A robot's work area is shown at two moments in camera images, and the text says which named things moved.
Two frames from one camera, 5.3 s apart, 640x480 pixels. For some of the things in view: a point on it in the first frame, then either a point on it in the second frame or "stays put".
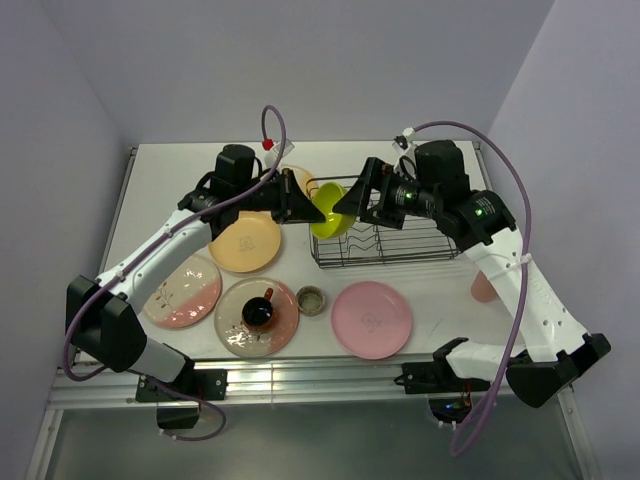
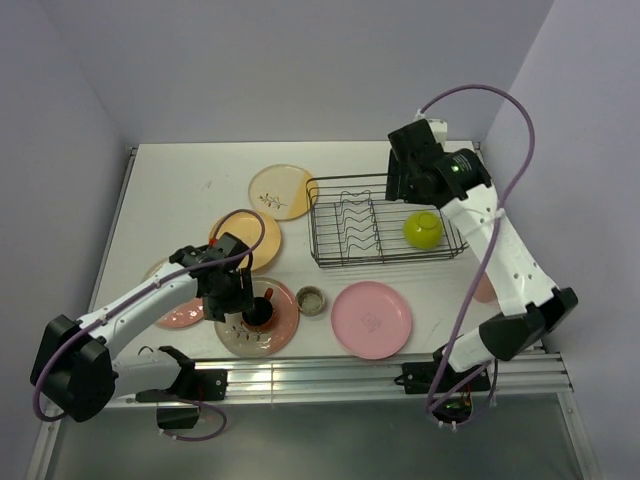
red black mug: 258,312 stays put
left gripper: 292,205 → 214,310
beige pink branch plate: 231,329 stays put
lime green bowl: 336,224 → 423,229
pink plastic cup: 482,289 stays put
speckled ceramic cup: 310,301 stays put
